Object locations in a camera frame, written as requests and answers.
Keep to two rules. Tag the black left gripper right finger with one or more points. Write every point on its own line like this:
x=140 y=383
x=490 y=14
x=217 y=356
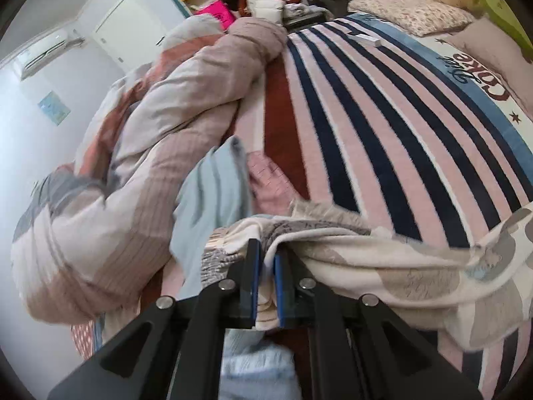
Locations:
x=360 y=348

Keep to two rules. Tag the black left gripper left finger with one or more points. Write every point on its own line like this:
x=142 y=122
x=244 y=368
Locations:
x=173 y=350

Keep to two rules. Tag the beige patterned fleece pants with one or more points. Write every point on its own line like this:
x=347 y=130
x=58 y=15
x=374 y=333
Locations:
x=478 y=295

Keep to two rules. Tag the light blue folded garment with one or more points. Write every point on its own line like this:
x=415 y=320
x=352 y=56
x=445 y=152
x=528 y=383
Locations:
x=216 y=195

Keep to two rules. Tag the pink beige striped comforter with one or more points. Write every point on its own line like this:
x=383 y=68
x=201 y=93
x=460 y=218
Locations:
x=99 y=228

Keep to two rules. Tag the pink checkered garment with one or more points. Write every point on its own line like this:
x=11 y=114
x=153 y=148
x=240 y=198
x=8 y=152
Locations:
x=272 y=192

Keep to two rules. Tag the striped pink navy blanket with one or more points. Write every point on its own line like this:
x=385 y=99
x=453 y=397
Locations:
x=361 y=115

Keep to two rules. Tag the plain pink pillow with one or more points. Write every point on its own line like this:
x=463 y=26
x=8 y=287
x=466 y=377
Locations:
x=499 y=53

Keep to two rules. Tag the white door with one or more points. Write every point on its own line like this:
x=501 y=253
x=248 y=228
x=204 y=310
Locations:
x=130 y=34

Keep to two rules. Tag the floral pink pillow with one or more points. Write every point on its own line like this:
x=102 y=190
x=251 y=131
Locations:
x=418 y=17

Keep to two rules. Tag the white cushion on chair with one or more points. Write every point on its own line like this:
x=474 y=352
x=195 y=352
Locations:
x=271 y=10

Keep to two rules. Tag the bright pink bag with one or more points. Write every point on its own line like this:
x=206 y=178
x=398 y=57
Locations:
x=220 y=11

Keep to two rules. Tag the green avocado plush toy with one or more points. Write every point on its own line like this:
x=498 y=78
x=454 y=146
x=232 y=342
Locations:
x=502 y=15

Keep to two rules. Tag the blue wall poster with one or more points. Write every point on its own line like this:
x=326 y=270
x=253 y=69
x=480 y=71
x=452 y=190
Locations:
x=53 y=107

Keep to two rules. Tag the white wall air conditioner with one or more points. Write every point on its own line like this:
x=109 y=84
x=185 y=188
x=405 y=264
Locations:
x=42 y=52

